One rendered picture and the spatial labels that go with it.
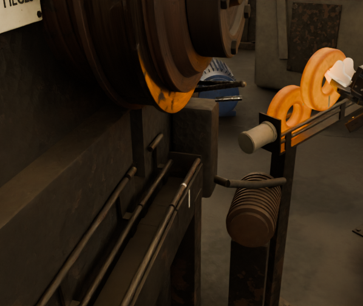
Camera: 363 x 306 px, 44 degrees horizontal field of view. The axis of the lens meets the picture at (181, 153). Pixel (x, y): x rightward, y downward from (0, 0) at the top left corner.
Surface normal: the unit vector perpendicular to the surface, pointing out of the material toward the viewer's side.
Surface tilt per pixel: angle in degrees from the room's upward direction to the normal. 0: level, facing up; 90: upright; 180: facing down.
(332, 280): 0
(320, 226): 0
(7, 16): 90
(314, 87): 89
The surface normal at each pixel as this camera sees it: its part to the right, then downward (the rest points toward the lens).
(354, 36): -0.51, 0.39
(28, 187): -0.01, -0.90
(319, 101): 0.64, 0.32
